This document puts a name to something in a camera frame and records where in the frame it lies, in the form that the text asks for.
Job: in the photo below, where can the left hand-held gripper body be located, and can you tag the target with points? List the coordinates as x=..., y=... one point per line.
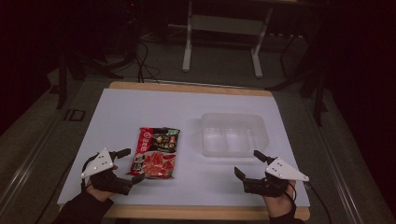
x=99, y=162

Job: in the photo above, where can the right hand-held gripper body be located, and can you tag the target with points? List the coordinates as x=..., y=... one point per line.
x=285, y=171

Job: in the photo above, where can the red seasoning packet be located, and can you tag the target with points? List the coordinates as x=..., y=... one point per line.
x=157, y=151

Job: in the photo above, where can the clear plastic container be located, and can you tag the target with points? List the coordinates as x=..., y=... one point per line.
x=233, y=134

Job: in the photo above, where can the person's left hand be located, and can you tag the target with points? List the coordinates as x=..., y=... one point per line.
x=100, y=193

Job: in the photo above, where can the person's right hand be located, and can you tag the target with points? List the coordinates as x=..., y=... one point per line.
x=279, y=203

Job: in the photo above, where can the white paper sheet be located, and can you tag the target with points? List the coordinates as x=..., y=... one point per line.
x=130, y=112

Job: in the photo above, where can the small black floor plate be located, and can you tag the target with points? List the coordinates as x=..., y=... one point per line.
x=74, y=115

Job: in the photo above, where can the black metal stand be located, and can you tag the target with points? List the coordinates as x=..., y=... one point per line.
x=317, y=93
x=62, y=81

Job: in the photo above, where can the white metal stand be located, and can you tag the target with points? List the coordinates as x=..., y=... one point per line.
x=188, y=40

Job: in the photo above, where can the metal floor rail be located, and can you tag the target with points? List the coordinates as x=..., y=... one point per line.
x=339, y=174
x=25, y=169

